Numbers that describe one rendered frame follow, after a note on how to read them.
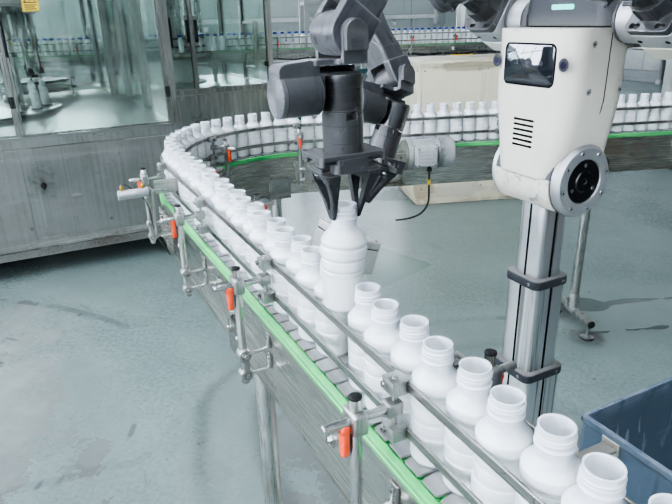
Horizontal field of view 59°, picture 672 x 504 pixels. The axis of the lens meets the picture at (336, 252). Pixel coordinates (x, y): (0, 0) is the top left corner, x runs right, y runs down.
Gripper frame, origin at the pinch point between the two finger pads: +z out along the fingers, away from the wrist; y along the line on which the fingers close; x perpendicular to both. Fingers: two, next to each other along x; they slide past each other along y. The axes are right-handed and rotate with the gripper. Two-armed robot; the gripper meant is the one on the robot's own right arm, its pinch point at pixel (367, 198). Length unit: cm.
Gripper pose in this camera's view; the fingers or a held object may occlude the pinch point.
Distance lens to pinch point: 122.1
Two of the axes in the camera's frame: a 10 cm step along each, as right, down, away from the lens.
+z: -2.8, 9.4, 2.0
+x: 8.4, 1.5, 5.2
